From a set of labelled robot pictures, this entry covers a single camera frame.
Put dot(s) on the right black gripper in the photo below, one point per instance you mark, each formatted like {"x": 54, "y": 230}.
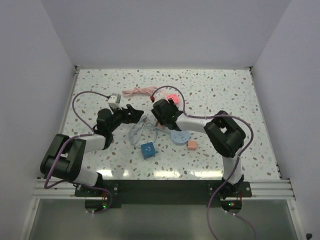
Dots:
{"x": 172, "y": 104}

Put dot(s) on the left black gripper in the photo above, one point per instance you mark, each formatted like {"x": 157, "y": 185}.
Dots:
{"x": 134, "y": 116}

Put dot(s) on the orange pink plug adapter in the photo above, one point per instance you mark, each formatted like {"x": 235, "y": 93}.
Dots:
{"x": 191, "y": 145}

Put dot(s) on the pink brown plug adapter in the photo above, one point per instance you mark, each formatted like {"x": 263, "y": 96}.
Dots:
{"x": 160, "y": 126}

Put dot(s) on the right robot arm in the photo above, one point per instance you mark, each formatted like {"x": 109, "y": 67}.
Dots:
{"x": 226, "y": 136}

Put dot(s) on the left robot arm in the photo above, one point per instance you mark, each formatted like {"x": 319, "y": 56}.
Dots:
{"x": 63, "y": 161}

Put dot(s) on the blue round socket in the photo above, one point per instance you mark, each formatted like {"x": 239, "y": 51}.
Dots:
{"x": 180, "y": 137}

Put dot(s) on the blue cube socket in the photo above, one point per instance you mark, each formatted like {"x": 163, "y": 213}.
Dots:
{"x": 148, "y": 150}

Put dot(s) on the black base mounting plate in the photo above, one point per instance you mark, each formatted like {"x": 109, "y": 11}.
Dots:
{"x": 149, "y": 192}

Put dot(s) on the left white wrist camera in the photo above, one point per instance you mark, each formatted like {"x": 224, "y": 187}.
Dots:
{"x": 114, "y": 101}

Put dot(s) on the aluminium front rail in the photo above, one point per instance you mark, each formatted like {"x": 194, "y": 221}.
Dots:
{"x": 253, "y": 189}

